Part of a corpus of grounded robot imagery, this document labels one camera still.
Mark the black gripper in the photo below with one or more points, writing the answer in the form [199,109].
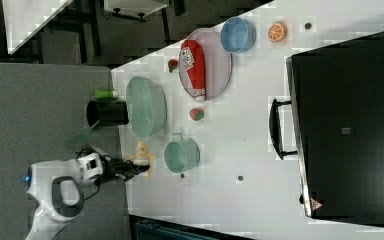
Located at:
[112,169]

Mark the red ketchup bottle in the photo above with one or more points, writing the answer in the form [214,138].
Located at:
[193,60]

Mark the black toaster oven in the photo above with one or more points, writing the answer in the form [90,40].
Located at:
[337,103]

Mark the black cooking pot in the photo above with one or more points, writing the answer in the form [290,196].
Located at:
[106,113]

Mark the grey oval plate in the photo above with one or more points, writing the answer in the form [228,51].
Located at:
[218,62]

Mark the yellow plush banana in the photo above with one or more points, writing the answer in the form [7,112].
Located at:
[142,158]

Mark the orange slice toy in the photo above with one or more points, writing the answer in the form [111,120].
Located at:
[277,32]

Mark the green spatula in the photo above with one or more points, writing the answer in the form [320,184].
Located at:
[76,142]

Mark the green perforated colander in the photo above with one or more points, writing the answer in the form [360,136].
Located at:
[146,106]

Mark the blue bowl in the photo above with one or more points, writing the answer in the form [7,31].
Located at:
[237,35]

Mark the green mug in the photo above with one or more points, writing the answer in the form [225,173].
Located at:
[181,154]

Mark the green bottle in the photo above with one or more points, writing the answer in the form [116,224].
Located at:
[106,94]

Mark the small red strawberry toy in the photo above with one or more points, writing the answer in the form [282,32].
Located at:
[172,65]

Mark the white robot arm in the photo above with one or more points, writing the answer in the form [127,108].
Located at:
[57,186]

